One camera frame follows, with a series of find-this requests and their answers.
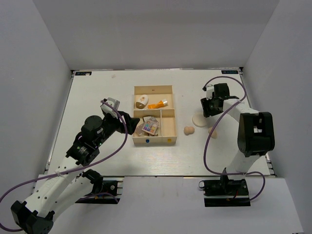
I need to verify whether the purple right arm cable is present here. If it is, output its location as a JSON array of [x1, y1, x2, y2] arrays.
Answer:
[[202, 76, 266, 202]]

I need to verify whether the left table logo sticker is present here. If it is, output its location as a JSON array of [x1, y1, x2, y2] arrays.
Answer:
[[75, 71, 92, 76]]

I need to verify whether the white gold sunscreen bottle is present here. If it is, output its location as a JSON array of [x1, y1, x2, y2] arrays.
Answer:
[[136, 95, 149, 109]]

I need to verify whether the table corner logo sticker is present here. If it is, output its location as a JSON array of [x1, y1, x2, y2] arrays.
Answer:
[[221, 70, 239, 74]]

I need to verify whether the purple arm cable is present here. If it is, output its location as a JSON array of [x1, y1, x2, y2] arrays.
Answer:
[[0, 103, 128, 232], [202, 76, 266, 202]]

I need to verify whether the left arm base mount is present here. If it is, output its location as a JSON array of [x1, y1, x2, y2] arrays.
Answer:
[[76, 177, 123, 204]]

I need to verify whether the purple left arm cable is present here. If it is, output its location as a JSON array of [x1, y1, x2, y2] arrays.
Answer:
[[0, 103, 128, 232]]

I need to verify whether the round white powder puff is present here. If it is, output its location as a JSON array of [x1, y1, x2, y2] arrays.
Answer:
[[192, 113, 207, 128]]

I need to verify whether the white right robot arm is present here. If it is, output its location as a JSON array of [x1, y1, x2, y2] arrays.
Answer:
[[118, 82, 275, 195]]

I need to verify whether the colourful eyeshadow palette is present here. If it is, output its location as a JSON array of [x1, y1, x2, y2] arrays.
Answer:
[[142, 120, 158, 136]]

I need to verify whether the orange cream tube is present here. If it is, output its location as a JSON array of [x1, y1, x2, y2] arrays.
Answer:
[[148, 99, 168, 109]]

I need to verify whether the cream compartment organizer box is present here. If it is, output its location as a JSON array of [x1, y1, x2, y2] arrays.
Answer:
[[133, 85, 177, 146]]

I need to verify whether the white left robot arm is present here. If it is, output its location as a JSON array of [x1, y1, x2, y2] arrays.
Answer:
[[11, 111, 140, 234]]

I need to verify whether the dark gold makeup box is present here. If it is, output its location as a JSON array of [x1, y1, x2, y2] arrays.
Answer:
[[143, 116, 159, 137]]

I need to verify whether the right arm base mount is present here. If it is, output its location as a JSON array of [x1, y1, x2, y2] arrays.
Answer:
[[198, 179, 251, 208]]

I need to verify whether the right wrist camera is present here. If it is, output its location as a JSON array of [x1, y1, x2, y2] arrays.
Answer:
[[205, 84, 214, 100]]

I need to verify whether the beige makeup sponge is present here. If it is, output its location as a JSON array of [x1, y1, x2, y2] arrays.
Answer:
[[208, 127, 218, 139], [184, 126, 195, 136]]

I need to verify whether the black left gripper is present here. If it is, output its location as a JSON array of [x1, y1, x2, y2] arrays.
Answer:
[[95, 110, 140, 147]]

